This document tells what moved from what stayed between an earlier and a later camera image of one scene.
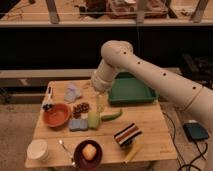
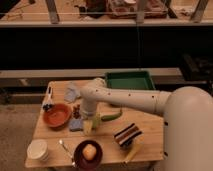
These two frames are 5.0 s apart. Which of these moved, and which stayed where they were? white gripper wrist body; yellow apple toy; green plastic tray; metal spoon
Moved: white gripper wrist body
Stayed: yellow apple toy; metal spoon; green plastic tray
